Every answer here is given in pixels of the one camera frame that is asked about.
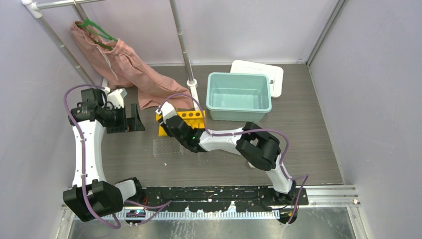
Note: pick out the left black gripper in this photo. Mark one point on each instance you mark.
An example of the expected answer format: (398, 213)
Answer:
(130, 124)

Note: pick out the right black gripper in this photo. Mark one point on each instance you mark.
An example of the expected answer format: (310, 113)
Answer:
(161, 122)

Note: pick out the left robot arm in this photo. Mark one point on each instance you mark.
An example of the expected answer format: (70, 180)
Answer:
(100, 111)

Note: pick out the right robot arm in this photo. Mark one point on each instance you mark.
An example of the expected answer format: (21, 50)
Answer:
(258, 146)

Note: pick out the yellow test tube rack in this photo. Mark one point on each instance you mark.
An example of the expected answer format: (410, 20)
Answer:
(192, 118)

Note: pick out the clear well plate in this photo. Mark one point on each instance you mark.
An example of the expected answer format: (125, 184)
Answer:
(166, 147)

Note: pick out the pink cloth garment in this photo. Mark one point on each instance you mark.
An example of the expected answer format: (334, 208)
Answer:
(122, 67)

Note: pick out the teal plastic bin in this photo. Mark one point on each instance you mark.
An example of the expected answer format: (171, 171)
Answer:
(238, 96)

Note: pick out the green clothes hanger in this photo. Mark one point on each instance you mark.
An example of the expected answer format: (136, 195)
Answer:
(91, 29)

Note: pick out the metal clothes rack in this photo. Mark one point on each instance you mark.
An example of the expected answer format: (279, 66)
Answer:
(35, 9)

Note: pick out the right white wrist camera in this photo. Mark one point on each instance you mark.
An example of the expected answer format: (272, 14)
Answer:
(166, 111)

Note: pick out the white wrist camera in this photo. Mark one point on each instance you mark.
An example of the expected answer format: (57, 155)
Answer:
(166, 111)
(115, 98)

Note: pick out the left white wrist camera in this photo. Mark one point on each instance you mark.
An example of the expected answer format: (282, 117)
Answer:
(115, 98)

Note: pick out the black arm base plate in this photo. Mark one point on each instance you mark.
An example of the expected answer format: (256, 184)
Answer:
(214, 198)

